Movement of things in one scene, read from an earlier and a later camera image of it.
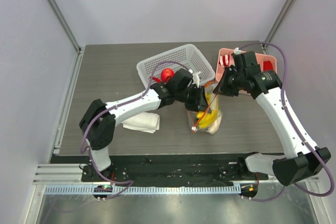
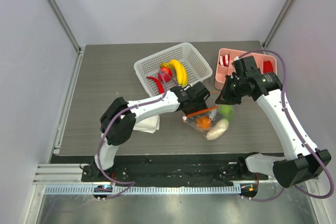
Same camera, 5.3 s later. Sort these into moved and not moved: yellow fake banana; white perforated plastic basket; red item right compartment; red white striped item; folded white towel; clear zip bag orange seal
Moved: yellow fake banana; clear zip bag orange seal
Not moved: white perforated plastic basket; red item right compartment; red white striped item; folded white towel
